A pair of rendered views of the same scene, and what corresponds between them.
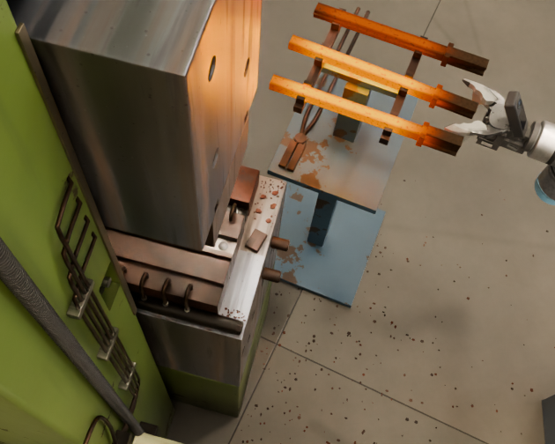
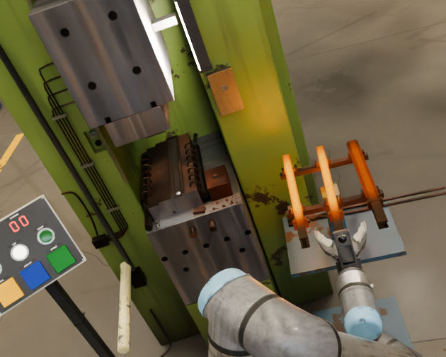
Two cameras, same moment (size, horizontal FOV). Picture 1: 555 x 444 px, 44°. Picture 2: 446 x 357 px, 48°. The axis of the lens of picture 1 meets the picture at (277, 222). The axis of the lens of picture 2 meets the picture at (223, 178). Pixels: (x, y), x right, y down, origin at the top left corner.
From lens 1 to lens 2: 159 cm
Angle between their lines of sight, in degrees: 57
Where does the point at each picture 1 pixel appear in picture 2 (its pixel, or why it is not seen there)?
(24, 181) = (24, 40)
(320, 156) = (309, 231)
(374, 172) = (318, 260)
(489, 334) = not seen: outside the picture
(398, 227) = not seen: outside the picture
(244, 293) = (169, 222)
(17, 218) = (18, 49)
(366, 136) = not seen: hidden behind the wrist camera
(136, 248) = (162, 171)
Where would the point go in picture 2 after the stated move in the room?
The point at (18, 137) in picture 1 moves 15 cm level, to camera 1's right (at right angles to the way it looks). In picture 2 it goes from (21, 24) to (18, 40)
